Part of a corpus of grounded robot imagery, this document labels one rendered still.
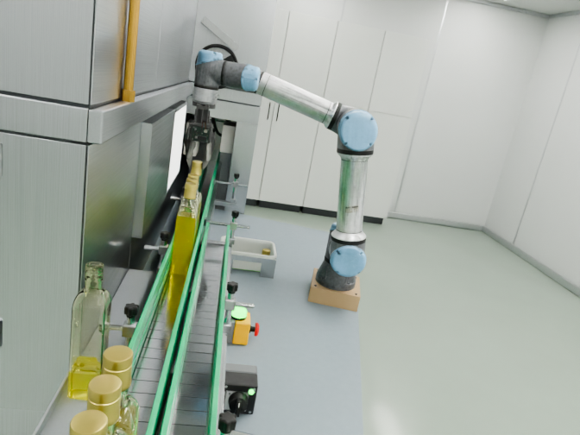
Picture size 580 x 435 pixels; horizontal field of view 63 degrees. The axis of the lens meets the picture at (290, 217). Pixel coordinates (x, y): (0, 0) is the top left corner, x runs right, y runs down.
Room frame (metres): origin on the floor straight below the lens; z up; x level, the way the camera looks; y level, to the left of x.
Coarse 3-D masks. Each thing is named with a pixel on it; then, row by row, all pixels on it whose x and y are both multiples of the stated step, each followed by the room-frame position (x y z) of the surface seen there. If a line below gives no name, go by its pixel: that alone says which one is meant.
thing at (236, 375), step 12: (228, 372) 0.94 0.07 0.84; (240, 372) 0.95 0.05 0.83; (252, 372) 0.96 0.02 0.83; (228, 384) 0.90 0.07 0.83; (240, 384) 0.90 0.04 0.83; (252, 384) 0.91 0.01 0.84; (228, 396) 0.90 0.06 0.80; (252, 396) 0.91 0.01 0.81; (228, 408) 0.90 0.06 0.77; (252, 408) 0.91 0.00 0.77
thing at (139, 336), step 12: (168, 252) 1.26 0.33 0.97; (168, 264) 1.30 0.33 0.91; (156, 276) 1.09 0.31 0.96; (156, 288) 1.04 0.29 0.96; (156, 300) 1.07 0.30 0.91; (144, 312) 0.91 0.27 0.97; (144, 324) 0.90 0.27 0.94; (144, 336) 0.92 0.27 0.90; (132, 348) 0.78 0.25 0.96; (132, 372) 0.80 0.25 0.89
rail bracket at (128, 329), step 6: (126, 306) 0.85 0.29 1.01; (132, 306) 0.85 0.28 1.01; (138, 306) 0.86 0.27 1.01; (126, 312) 0.84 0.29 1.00; (132, 312) 0.84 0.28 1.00; (132, 318) 0.85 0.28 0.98; (126, 324) 0.85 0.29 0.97; (132, 324) 0.85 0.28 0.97; (114, 330) 0.84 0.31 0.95; (120, 330) 0.85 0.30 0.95; (126, 330) 0.84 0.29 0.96; (132, 330) 0.84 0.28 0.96; (126, 336) 0.84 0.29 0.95; (132, 336) 0.84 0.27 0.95; (126, 342) 0.85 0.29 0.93
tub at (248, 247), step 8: (224, 240) 1.81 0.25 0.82; (240, 240) 1.83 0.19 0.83; (248, 240) 1.84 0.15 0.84; (256, 240) 1.84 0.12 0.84; (232, 248) 1.82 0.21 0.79; (240, 248) 1.83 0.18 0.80; (248, 248) 1.83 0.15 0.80; (256, 248) 1.84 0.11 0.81; (264, 248) 1.84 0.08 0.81; (272, 248) 1.80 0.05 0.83; (256, 256) 1.68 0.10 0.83; (264, 256) 1.68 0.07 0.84; (272, 256) 1.69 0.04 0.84
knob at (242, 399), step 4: (236, 392) 0.90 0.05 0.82; (240, 392) 0.90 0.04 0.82; (232, 396) 0.89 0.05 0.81; (236, 396) 0.89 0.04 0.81; (240, 396) 0.89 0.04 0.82; (244, 396) 0.89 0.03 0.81; (228, 400) 0.89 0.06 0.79; (232, 400) 0.88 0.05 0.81; (236, 400) 0.88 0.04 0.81; (240, 400) 0.87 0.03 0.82; (244, 400) 0.88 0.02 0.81; (248, 400) 0.90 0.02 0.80; (232, 404) 0.88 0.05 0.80; (236, 404) 0.87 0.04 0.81; (240, 404) 0.87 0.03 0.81; (244, 404) 0.88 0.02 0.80; (232, 408) 0.88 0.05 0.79; (236, 408) 0.87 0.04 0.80; (240, 408) 0.87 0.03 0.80; (244, 408) 0.88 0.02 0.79; (236, 412) 0.87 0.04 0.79; (240, 412) 0.88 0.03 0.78; (236, 416) 0.87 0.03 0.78
